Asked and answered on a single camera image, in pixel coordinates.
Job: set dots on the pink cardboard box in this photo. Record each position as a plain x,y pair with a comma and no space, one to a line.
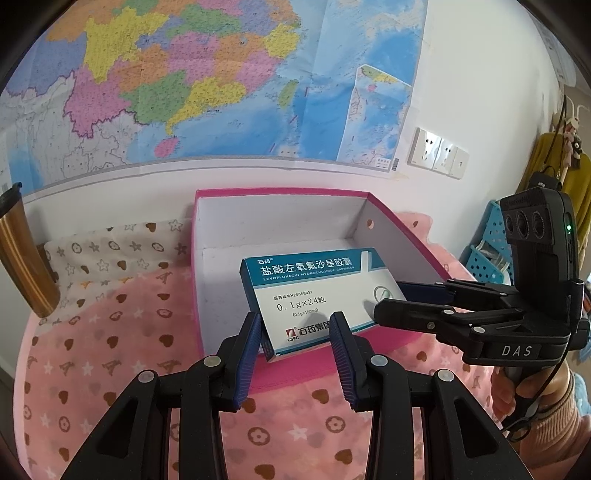
217,230

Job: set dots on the white wall socket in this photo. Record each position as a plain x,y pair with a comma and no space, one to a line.
445,156
424,147

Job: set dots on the cream printed cloth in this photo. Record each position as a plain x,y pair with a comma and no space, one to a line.
115,258

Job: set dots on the teal white medicine box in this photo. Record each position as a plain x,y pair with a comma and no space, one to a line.
314,295

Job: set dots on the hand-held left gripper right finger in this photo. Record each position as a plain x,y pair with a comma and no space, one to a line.
344,364

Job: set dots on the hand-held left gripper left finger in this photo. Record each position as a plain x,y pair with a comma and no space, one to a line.
244,364

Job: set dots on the pink printed cloth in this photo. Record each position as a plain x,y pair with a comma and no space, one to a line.
92,369

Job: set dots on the person's right forearm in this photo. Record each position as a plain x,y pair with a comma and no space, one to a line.
581,408

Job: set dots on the person's right hand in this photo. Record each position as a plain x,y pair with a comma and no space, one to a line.
556,385

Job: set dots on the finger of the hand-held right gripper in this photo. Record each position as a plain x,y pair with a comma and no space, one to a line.
401,316
420,291

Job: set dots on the gold metal tumbler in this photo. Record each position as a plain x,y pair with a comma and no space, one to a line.
23,258

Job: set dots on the colourful wall map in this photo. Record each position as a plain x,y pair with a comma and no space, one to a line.
184,92

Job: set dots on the white wall faceplate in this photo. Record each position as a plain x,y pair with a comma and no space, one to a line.
459,161

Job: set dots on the yellow garment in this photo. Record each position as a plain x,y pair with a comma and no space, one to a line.
577,180

